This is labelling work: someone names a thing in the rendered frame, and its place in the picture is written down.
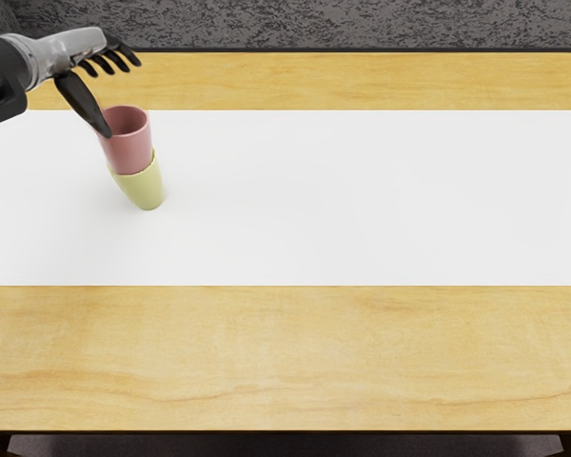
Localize yellow-green cup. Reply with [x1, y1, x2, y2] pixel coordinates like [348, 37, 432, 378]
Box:
[106, 148, 166, 211]

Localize pink cup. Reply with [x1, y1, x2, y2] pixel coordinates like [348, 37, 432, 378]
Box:
[97, 105, 153, 176]

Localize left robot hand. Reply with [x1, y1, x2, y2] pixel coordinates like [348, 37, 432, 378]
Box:
[20, 26, 143, 140]

